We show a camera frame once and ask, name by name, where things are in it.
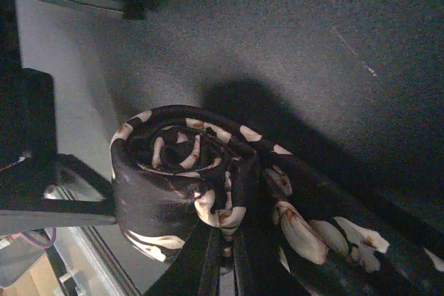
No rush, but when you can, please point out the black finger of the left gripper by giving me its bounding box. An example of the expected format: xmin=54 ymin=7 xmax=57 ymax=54
xmin=1 ymin=69 xmax=117 ymax=235

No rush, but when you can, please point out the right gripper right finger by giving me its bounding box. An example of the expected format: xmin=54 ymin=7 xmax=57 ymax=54
xmin=233 ymin=229 xmax=309 ymax=295

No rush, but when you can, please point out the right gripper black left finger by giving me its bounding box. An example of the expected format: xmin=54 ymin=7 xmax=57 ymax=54
xmin=145 ymin=223 xmax=221 ymax=295

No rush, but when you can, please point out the black floral patterned tie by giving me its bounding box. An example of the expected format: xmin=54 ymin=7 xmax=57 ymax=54
xmin=110 ymin=105 xmax=443 ymax=295

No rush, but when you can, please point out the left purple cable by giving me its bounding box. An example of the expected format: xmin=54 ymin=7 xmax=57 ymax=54
xmin=19 ymin=227 xmax=57 ymax=250

